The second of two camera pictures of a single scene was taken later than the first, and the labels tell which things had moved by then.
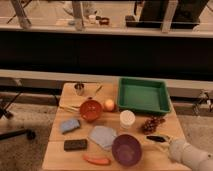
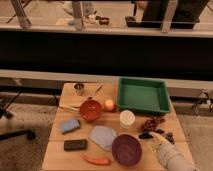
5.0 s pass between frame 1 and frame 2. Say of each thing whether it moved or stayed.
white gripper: moved
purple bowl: stayed
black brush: moved
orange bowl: stayed
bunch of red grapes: stayed
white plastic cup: stayed
